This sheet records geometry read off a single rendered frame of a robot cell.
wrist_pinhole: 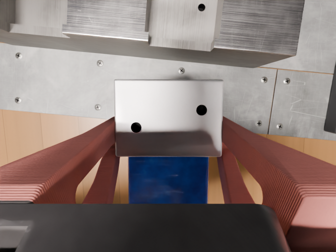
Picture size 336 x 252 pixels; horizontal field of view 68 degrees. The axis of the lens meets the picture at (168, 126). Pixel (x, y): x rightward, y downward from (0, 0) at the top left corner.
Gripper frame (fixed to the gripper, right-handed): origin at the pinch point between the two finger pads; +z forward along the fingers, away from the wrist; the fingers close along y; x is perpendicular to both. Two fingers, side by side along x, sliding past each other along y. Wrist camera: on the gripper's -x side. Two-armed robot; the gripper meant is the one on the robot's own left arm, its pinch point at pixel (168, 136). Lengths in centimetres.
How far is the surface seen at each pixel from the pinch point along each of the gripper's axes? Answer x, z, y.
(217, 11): -3.6, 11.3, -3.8
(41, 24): -2.6, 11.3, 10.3
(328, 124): 7.7, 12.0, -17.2
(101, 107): 6.6, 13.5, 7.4
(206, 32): -2.1, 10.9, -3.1
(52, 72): 3.2, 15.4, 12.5
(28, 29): -2.6, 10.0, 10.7
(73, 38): -1.9, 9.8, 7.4
